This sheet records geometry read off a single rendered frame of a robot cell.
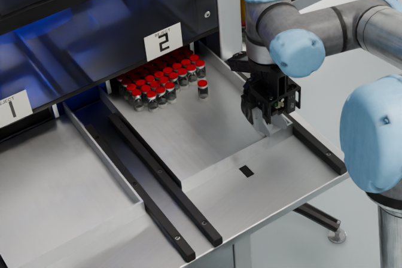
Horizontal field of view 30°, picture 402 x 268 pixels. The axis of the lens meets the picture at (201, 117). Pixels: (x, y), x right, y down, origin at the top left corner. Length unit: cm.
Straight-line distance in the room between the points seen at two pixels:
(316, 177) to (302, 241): 102
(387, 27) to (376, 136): 34
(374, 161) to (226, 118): 78
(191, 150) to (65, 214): 28
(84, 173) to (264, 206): 36
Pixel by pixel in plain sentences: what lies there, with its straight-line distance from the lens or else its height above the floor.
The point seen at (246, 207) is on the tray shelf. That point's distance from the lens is 139.
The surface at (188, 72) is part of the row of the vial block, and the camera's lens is 161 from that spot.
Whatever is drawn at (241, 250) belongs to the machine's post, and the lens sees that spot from 218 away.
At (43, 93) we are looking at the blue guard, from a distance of 146.
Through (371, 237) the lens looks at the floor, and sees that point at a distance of 248.
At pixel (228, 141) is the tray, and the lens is 150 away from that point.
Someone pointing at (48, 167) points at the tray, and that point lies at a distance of 152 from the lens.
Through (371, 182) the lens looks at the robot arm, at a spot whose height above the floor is 134.
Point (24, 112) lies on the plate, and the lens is 146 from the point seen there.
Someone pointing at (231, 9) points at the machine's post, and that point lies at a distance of 160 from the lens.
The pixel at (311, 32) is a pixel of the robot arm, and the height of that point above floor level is 125.
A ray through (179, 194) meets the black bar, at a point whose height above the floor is 90.
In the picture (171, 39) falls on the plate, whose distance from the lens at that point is 154.
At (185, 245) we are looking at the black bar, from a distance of 131.
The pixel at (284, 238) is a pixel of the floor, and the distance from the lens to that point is 245.
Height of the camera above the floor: 194
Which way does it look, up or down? 43 degrees down
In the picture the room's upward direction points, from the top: 6 degrees counter-clockwise
